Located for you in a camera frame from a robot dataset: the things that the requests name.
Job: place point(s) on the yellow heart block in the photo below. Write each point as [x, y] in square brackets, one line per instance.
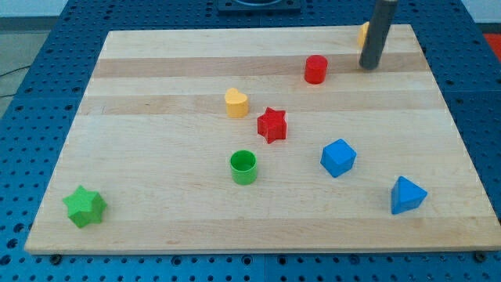
[237, 103]

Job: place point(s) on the wooden board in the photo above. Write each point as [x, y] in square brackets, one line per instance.
[152, 136]

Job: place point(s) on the green cylinder block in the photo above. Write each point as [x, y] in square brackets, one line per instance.
[244, 167]

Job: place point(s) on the red star block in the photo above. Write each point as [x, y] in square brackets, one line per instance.
[272, 125]

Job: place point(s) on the blue cube block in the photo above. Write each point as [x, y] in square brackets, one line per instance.
[338, 158]

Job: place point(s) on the red cylinder block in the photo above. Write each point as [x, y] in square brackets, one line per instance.
[315, 69]

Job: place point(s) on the yellow block behind rod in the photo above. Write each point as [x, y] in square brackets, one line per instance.
[363, 30]

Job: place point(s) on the blue triangle block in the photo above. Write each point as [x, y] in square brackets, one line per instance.
[406, 196]

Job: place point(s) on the green star block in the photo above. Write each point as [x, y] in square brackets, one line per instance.
[85, 207]

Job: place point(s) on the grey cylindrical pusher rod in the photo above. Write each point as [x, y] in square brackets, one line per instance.
[379, 25]

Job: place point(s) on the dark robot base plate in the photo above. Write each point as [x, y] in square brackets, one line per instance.
[257, 6]

